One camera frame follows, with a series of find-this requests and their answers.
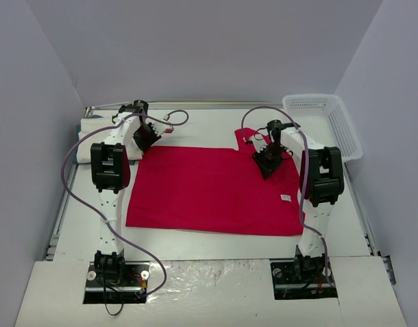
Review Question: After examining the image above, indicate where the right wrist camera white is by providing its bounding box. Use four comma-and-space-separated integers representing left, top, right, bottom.
250, 134, 269, 155

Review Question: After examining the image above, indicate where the folded white t-shirt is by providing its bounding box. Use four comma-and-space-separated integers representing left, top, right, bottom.
77, 110, 145, 166

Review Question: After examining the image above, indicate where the thin black cable loop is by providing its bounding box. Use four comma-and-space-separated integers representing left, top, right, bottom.
104, 301, 124, 316

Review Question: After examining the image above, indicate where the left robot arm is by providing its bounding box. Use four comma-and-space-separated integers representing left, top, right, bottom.
90, 100, 160, 285

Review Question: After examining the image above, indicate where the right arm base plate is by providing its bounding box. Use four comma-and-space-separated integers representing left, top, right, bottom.
270, 260, 338, 300

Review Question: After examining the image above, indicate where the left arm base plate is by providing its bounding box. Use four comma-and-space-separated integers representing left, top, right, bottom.
83, 262, 150, 305

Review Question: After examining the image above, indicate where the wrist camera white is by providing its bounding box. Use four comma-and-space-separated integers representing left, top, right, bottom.
151, 122, 174, 136
250, 134, 269, 155

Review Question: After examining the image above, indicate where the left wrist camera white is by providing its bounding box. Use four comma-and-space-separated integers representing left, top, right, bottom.
151, 122, 174, 136

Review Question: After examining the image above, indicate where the red t-shirt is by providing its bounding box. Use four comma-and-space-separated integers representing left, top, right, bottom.
125, 128, 303, 236

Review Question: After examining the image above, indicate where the white plastic basket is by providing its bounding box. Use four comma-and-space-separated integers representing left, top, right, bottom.
282, 93, 363, 162

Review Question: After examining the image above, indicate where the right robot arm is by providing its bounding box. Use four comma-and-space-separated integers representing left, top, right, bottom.
247, 120, 344, 281

